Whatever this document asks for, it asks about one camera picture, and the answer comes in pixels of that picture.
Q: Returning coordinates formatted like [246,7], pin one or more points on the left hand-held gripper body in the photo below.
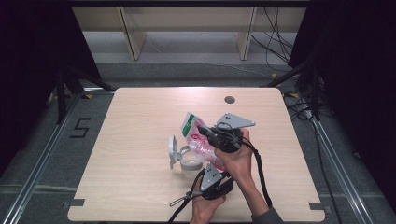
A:
[211,179]

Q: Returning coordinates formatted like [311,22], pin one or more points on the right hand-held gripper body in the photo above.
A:
[235,120]

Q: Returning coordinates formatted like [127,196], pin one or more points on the pink and white food bag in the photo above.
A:
[199,146]

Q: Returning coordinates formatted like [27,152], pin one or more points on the clear container with white lid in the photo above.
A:
[173,152]

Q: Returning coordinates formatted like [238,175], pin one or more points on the person's right hand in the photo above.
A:
[238,163]

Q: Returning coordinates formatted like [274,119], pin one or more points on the person's left hand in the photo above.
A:
[202,213]

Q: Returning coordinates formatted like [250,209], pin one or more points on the round grey table grommet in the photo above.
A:
[229,100]

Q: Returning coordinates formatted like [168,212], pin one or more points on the black metal stand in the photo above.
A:
[313,90]
[63,93]

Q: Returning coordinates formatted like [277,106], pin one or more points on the light wooden shelf unit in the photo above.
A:
[186,18]

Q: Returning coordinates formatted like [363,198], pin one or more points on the black curtain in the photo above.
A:
[31,62]
[358,77]

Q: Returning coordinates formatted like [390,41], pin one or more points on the aluminium floor rail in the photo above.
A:
[40,161]
[339,168]

